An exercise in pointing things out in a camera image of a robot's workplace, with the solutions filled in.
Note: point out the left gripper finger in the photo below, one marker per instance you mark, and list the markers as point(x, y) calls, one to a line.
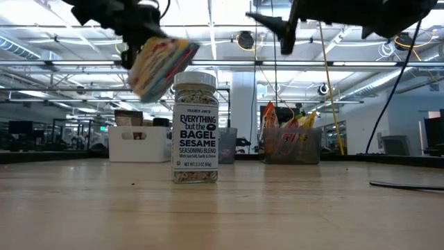
point(129, 57)

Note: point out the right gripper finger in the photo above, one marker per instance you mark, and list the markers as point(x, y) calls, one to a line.
point(274, 27)

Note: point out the yellow red ramen packet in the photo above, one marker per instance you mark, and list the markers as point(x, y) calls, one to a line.
point(163, 66)

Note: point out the brown spice packet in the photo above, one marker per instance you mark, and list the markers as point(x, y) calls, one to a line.
point(128, 118)

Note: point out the pink green ramen packet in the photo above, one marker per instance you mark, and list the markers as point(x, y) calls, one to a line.
point(290, 126)

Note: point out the bagel seasoning jar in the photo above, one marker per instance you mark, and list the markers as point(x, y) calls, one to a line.
point(195, 139)

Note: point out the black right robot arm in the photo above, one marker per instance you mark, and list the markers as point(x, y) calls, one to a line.
point(392, 17)

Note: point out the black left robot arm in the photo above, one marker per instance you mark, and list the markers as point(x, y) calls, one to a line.
point(97, 10)

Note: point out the white plastic bin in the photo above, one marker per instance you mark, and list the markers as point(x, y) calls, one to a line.
point(138, 149)

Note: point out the grey plastic bin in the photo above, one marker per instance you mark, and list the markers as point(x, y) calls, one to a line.
point(312, 152)
point(227, 144)

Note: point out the grey background chair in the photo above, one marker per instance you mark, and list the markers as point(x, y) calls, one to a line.
point(395, 146)

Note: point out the black desk device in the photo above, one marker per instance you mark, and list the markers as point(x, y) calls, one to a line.
point(433, 137)

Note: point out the dark metal spoon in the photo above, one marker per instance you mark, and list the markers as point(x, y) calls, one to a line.
point(409, 186)

